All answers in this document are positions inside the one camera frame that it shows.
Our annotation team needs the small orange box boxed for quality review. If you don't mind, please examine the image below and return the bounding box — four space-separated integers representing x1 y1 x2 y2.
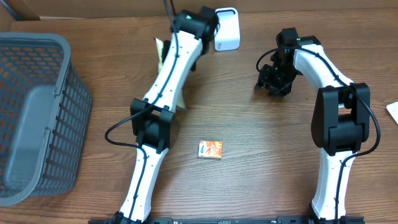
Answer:
198 140 223 159

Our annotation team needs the yellow snack bag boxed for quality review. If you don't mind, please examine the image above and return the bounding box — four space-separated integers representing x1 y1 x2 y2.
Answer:
154 38 188 111

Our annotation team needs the white floral tube gold cap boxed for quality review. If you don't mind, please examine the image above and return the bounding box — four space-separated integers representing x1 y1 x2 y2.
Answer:
386 101 398 124

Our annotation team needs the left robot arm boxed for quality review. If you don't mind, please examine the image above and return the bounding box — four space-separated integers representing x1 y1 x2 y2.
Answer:
112 6 218 223

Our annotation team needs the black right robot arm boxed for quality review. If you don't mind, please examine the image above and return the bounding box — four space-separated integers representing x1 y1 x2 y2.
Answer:
255 27 372 223

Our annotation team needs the white barcode scanner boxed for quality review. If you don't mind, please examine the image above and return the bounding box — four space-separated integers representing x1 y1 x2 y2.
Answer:
214 7 241 52

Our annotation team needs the grey plastic shopping basket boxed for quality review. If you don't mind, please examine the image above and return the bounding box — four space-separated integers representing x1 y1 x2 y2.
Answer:
1 32 93 207

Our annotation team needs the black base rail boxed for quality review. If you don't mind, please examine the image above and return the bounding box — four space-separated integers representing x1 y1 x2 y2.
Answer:
88 215 365 224

